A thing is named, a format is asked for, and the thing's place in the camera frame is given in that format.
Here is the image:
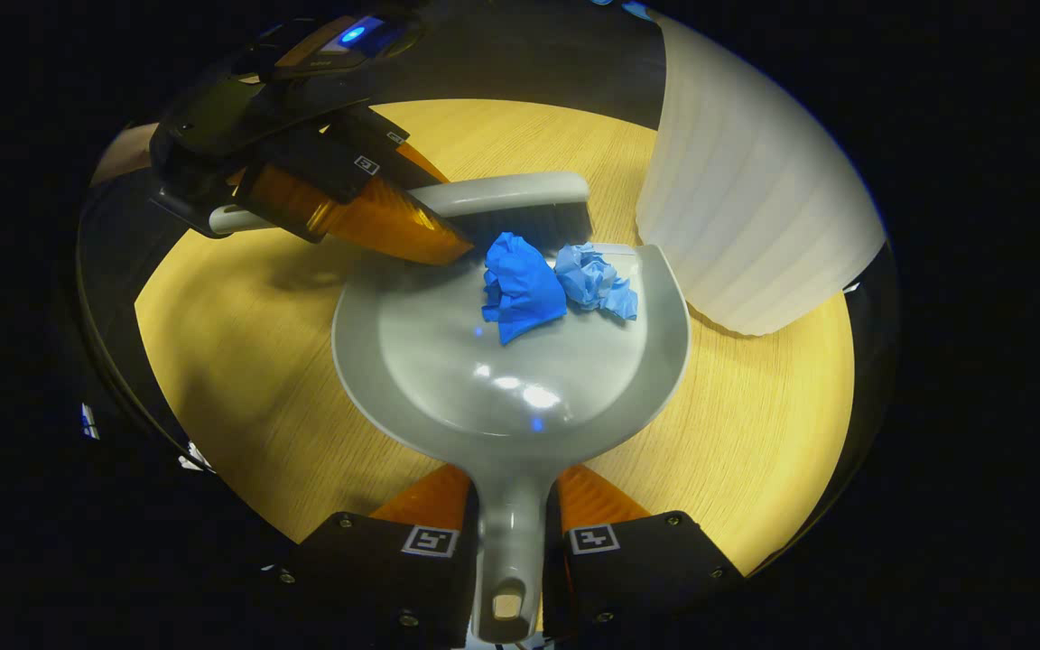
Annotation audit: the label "white dustpan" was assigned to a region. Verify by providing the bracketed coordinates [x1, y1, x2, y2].
[331, 242, 692, 645]

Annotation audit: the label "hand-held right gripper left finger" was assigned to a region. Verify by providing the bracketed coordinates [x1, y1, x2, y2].
[290, 463, 480, 650]

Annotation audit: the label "light blue paper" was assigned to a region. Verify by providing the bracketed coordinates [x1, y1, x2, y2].
[554, 242, 640, 322]

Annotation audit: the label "white ribbed garbage bin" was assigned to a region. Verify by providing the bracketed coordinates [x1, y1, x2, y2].
[635, 9, 888, 337]

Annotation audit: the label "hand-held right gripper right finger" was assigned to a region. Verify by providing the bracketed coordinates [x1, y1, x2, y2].
[545, 463, 747, 646]

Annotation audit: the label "dark blue paper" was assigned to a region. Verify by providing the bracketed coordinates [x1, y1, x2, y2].
[481, 232, 569, 346]

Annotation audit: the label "small white broom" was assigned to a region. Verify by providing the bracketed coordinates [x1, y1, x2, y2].
[209, 172, 593, 263]

